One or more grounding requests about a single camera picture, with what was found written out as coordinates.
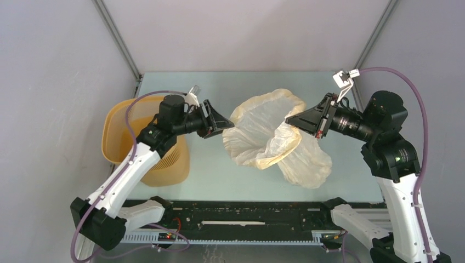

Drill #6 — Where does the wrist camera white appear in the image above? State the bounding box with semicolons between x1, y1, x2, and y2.
332;68;360;102
185;85;201;107

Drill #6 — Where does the yellow plastic trash bin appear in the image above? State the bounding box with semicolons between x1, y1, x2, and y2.
101;95;190;187

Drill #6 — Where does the small circuit board with leds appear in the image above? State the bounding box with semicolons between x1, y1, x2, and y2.
157;233;177;242

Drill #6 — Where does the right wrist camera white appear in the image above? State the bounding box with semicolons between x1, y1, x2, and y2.
332;68;360;102

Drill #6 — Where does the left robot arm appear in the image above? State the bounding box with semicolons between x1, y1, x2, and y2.
70;91;234;251

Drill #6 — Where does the translucent cream trash bag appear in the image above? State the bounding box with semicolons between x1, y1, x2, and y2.
222;89;332;189

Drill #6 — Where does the aluminium corner frame post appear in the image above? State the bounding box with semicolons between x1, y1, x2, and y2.
354;0;400;68
92;0;142;82

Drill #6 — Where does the purple cable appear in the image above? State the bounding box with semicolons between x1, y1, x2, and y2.
70;90;190;263
341;66;436;263

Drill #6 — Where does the aluminium corner frame post right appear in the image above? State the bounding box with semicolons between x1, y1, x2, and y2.
354;0;400;68

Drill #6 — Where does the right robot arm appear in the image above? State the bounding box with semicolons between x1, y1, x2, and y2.
286;90;451;262

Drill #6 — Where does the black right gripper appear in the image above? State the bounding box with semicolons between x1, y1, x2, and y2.
286;91;376;140

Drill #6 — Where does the aluminium corner frame post left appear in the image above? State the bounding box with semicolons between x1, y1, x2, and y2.
92;0;142;82

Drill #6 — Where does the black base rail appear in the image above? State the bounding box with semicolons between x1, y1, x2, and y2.
120;196;386;251

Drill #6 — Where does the white slotted cable duct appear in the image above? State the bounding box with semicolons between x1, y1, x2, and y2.
121;231;342;246

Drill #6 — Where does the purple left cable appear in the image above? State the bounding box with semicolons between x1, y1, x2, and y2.
70;90;190;263

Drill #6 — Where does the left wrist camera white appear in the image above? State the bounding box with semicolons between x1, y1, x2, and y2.
185;85;201;107

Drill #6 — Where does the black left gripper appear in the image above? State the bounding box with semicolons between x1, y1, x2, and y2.
173;99;234;139

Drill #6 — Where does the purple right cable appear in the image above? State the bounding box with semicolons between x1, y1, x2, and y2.
341;66;436;263

